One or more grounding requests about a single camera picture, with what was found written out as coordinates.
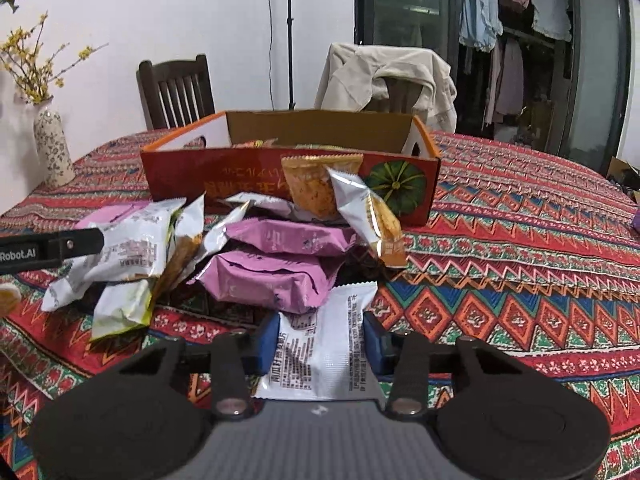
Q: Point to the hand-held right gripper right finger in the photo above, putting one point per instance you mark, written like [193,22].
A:
[376,345]

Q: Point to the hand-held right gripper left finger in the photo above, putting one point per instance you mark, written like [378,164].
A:
[268,342]

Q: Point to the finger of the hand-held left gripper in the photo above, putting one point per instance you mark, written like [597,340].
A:
[75,245]

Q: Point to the white snack packet black text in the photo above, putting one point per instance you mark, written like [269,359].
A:
[320,350]

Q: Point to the white snack packet pink print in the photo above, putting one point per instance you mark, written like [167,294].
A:
[135,250]

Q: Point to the orange cardboard box pumpkin print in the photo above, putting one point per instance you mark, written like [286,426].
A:
[175,175]

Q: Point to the white snack packet cracker picture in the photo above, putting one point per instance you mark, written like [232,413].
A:
[360,205]

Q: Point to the green white snack packet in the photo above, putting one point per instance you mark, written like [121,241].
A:
[122,310]

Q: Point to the floral ceramic vase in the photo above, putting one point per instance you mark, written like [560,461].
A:
[52,145]

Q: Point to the brown yellow snack packet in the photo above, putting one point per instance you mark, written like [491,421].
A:
[182,250]

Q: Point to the silver snack packet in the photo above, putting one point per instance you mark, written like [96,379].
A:
[265,206]
[220,235]

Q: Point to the yellow flower branches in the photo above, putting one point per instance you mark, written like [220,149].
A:
[35,91]

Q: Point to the orange snack packet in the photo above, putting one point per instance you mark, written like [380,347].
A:
[312,185]

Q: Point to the dark wooden chair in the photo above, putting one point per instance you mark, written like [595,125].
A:
[395,96]
[175,90]

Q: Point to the red yellow snack packet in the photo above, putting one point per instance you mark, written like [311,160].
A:
[255,143]

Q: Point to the beige jacket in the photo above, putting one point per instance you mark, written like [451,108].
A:
[350,80]

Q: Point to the black studio light stand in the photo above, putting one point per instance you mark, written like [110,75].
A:
[290,60]

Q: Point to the lavender hanging garment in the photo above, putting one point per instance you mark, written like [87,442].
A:
[510,80]

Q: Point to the brown cardboard box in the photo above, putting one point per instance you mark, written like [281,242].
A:
[622,170]

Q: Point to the white hanging garment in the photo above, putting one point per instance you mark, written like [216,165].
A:
[550,10]

